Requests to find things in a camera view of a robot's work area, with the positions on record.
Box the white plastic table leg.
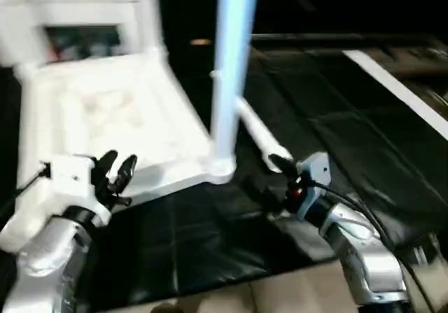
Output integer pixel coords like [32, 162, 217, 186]
[209, 0, 260, 182]
[234, 96, 295, 175]
[134, 0, 167, 56]

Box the white plastic table top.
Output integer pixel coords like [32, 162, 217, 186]
[0, 47, 237, 252]

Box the black work mat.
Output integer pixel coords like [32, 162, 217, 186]
[0, 43, 448, 312]

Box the white edge strip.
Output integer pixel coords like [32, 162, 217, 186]
[342, 49, 448, 140]

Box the white glass-door cabinet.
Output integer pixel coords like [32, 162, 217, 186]
[0, 0, 163, 69]

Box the black metal rail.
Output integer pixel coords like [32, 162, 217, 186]
[251, 33, 448, 50]

